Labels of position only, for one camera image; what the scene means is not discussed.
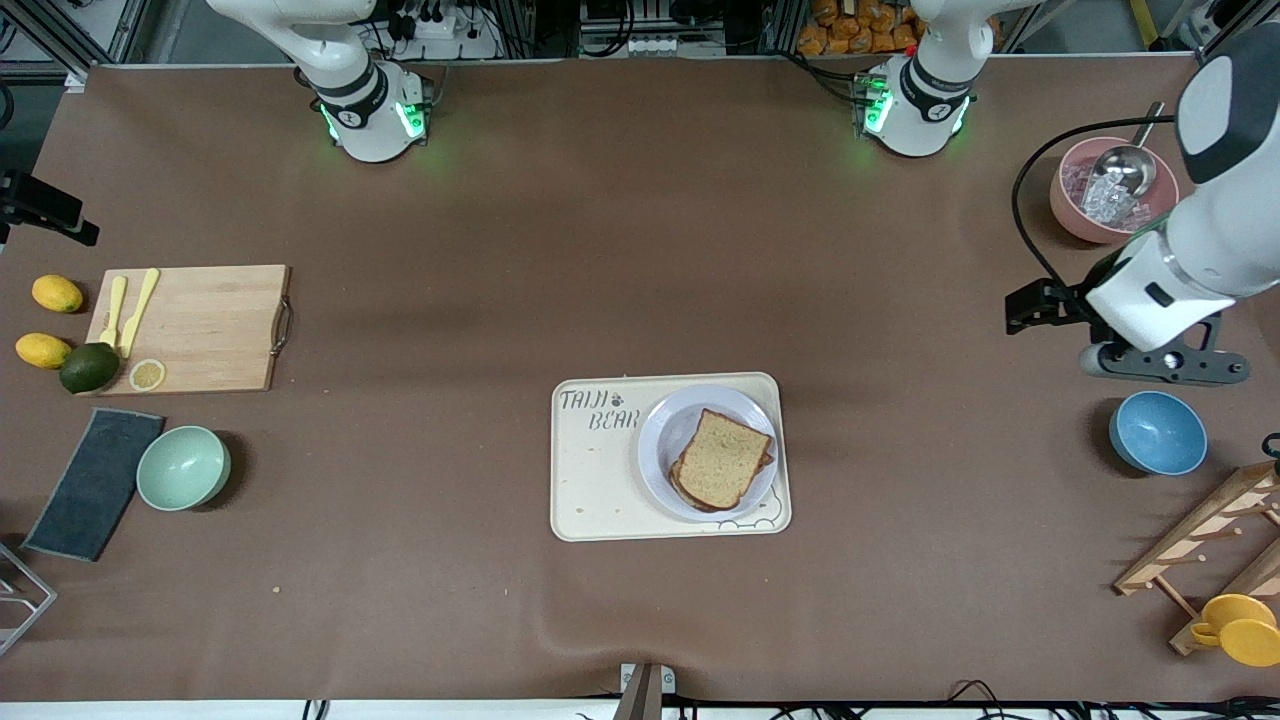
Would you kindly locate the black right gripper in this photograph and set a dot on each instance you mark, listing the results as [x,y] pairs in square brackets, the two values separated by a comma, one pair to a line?
[38,203]

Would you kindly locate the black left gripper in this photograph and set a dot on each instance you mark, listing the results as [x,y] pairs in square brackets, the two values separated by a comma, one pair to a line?
[1072,300]

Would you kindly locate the pale wholegrain bread slice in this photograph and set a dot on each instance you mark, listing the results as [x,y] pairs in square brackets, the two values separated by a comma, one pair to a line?
[725,458]

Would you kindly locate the pale blue round plate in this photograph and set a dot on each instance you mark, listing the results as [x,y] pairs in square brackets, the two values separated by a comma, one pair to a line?
[665,430]

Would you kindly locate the toasted brown bread slice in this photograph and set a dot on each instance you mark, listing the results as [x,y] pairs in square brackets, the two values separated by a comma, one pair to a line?
[680,485]

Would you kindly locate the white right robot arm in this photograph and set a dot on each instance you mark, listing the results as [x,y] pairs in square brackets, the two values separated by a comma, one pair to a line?
[370,110]

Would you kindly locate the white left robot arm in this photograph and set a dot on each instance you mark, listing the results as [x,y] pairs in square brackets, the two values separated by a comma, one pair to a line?
[1220,230]

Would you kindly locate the yellow lemon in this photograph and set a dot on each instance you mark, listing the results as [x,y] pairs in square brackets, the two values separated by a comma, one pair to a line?
[42,350]
[58,294]

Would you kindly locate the yellow plastic fork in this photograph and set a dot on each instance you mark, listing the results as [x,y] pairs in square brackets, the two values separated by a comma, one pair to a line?
[115,310]

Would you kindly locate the pink bowl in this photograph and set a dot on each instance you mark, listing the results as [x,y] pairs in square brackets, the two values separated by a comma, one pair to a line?
[1065,210]

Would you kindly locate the yellow plastic knife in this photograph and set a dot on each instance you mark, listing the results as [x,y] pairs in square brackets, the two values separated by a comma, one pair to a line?
[140,310]

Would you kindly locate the clear ice cubes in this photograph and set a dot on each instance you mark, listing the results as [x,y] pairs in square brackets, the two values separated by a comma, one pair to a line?
[1105,205]

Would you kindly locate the dark green avocado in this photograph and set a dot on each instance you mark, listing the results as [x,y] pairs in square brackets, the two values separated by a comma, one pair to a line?
[88,368]

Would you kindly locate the metal scoop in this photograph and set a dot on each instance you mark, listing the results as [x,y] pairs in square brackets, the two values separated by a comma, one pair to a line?
[1125,170]

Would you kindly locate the wooden cutting board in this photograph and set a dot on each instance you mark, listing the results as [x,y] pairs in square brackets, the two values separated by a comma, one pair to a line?
[200,320]

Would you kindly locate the lemon slice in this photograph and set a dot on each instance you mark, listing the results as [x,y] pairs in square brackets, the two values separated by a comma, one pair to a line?
[147,375]

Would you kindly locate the blue bowl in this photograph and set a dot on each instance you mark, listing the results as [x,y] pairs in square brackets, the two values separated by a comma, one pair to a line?
[1158,432]

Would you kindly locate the dark grey sponge cloth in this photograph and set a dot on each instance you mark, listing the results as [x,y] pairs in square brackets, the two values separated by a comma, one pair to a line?
[95,485]

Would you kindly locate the mint green bowl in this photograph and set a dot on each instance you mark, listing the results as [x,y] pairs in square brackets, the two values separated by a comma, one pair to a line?
[182,468]

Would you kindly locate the wooden dish rack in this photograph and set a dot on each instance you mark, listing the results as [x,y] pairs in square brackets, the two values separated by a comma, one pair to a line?
[1180,545]

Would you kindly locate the orange bread rolls pile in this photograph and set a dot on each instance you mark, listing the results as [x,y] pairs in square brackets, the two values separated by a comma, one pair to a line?
[850,35]

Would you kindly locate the yellow cup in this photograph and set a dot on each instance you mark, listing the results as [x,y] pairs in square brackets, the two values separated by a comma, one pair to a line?
[1245,635]

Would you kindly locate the white power strip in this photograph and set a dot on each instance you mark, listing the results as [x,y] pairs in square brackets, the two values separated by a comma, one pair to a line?
[440,25]

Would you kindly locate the cream tray with bear print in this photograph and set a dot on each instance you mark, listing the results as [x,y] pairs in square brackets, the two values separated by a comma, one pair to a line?
[595,480]

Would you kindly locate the aluminium frame profile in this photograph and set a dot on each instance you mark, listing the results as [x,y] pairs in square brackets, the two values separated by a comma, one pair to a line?
[75,78]

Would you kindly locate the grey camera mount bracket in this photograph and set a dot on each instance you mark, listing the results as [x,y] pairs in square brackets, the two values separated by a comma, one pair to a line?
[640,695]

